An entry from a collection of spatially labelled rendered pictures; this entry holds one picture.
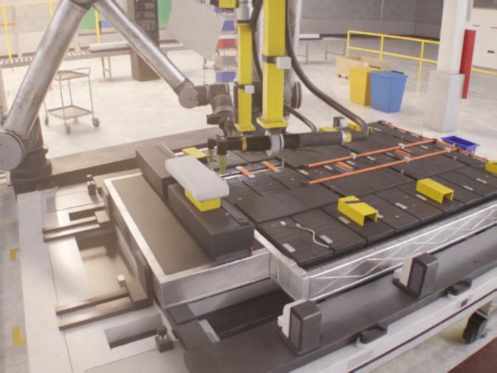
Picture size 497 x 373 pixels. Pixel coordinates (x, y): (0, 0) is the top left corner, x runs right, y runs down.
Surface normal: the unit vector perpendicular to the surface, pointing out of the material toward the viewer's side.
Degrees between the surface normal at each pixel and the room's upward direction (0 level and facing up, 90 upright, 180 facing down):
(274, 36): 90
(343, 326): 0
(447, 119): 90
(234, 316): 0
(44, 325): 0
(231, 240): 90
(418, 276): 90
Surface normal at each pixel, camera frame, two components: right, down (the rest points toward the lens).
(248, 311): 0.00, -0.91
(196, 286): 0.47, 0.36
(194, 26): -0.59, 0.32
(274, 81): 0.24, 0.39
